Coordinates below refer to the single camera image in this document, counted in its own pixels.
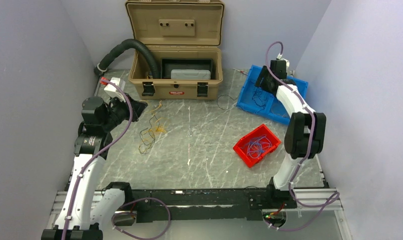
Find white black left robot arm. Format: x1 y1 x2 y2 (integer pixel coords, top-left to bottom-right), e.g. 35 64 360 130
41 96 148 240

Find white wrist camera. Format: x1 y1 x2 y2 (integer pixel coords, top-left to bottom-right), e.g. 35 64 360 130
100 77 126 102
276 53 290 70

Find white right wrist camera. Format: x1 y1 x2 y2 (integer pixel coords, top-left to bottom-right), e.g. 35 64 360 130
276 53 290 70

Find black toolbox latch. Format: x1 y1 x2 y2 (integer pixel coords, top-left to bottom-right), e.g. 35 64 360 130
141 82 156 97
197 82 209 98

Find black tray in toolbox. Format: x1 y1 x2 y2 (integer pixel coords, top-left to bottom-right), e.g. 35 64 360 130
160 58 216 79

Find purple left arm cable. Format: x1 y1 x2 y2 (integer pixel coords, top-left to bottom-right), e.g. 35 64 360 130
60 79 172 240

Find black left toolbox latch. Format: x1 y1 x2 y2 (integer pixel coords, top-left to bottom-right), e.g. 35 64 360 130
141 82 156 97

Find black cable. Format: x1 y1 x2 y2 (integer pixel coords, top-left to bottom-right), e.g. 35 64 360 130
216 77 272 111

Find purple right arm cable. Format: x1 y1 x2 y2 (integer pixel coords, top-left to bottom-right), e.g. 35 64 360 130
262 41 341 232

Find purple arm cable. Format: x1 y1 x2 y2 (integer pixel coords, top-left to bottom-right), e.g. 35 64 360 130
60 79 172 240
262 41 341 232

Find tan plastic toolbox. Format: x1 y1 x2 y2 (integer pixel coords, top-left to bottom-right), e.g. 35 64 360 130
125 0 225 100

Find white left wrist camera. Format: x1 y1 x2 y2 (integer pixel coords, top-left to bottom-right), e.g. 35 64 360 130
100 77 126 102

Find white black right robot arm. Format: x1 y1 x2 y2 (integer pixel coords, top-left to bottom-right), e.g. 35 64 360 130
255 59 327 208

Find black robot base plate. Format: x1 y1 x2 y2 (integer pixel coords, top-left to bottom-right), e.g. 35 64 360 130
117 186 297 223

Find black right toolbox latch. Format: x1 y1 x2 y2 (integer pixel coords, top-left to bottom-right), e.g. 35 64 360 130
197 82 209 98

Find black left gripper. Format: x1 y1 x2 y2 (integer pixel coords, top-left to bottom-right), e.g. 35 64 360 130
101 92 148 132

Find red plastic bin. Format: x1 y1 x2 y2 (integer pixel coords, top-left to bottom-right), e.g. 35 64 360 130
233 124 281 168

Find blue divided plastic bin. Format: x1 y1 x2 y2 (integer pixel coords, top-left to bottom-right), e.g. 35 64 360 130
237 65 315 125

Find black corrugated hose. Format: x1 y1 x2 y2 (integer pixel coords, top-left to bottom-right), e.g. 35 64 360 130
94 38 162 80

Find blue yellow black cables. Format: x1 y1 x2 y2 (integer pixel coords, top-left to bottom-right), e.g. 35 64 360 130
137 100 169 156

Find small red screwdriver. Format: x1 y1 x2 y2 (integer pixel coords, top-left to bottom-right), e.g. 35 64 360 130
233 68 248 75

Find grey case in toolbox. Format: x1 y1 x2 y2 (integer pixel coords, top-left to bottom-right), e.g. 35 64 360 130
170 69 211 80

